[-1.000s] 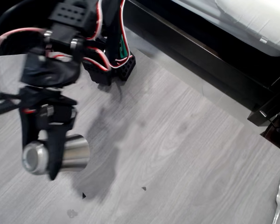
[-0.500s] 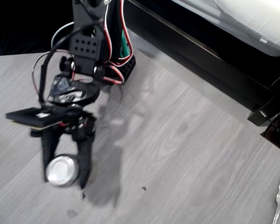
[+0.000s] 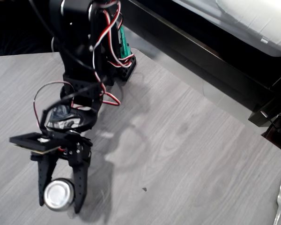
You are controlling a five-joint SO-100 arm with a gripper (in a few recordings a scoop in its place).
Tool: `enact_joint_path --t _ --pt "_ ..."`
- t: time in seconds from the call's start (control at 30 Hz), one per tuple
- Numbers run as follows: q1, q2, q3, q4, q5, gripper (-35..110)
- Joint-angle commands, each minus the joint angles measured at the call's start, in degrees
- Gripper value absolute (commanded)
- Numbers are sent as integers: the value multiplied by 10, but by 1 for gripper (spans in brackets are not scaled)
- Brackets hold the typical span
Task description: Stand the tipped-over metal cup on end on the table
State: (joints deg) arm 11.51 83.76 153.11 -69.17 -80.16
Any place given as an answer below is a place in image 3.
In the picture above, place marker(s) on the shiny steel cup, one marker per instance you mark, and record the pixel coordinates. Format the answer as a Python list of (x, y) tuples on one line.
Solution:
[(58, 194)]

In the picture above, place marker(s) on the small dark crumb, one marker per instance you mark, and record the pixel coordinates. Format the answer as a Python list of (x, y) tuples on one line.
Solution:
[(144, 189)]

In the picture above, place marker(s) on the white mattress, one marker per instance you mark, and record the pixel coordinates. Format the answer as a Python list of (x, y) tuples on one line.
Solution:
[(243, 16)]

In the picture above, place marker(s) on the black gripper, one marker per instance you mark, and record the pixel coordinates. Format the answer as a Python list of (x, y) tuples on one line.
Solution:
[(73, 152)]

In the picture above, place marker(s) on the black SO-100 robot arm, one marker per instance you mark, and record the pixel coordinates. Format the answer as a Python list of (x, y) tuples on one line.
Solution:
[(75, 35)]

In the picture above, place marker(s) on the green circuit board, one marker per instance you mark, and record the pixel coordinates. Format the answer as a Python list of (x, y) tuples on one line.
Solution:
[(124, 44)]

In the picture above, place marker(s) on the black perforated arm base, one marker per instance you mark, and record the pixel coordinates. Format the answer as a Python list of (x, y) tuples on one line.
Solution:
[(127, 69)]

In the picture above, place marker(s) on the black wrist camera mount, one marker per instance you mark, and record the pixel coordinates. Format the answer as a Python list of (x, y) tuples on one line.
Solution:
[(35, 141)]

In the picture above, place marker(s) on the dark wooden bed frame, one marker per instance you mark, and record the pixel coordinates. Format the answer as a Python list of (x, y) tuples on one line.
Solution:
[(201, 54)]

